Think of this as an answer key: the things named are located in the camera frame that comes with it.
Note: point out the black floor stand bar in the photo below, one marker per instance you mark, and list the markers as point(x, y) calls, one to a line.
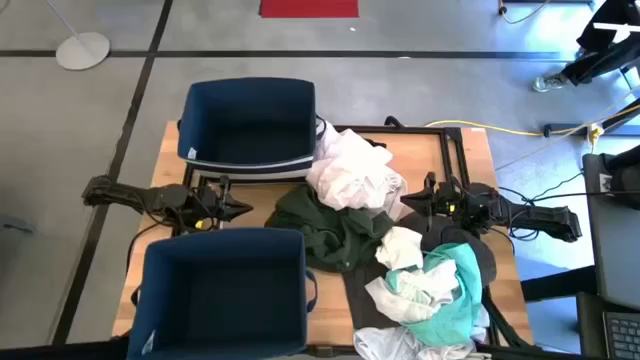
point(570, 129)

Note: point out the light pink garment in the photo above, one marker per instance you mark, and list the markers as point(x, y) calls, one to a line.
point(350, 175)

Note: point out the teal garment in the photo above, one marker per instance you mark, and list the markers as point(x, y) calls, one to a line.
point(455, 320)

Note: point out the dark laptop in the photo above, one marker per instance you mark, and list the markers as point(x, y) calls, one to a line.
point(620, 335)

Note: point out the person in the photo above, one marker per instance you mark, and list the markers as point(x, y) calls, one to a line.
point(600, 60)

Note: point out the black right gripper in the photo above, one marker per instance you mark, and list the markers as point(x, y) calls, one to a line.
point(450, 202)

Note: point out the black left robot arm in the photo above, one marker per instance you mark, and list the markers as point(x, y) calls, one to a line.
point(125, 195)

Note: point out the black metal table frame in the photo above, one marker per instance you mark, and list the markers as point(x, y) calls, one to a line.
point(400, 130)

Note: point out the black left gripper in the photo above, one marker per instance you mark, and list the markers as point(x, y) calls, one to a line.
point(210, 202)

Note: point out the black beam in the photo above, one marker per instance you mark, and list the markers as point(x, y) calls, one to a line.
point(555, 285)

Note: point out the navy white striped fabric bin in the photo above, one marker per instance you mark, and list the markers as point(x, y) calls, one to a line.
point(200, 110)
point(165, 280)

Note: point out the white round floor stand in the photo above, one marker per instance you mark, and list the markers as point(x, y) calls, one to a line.
point(82, 50)

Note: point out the dark grey garment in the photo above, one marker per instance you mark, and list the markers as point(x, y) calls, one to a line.
point(360, 300)

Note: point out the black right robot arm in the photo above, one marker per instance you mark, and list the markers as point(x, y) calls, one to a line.
point(540, 217)

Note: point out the white cloth garment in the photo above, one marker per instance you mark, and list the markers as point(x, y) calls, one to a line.
point(400, 247)

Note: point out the dark green garment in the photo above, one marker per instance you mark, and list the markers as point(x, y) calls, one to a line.
point(320, 225)

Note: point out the red floor mat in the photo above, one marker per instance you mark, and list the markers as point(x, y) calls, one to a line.
point(310, 7)

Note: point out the cream garment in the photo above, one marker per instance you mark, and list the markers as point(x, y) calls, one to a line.
point(400, 300)

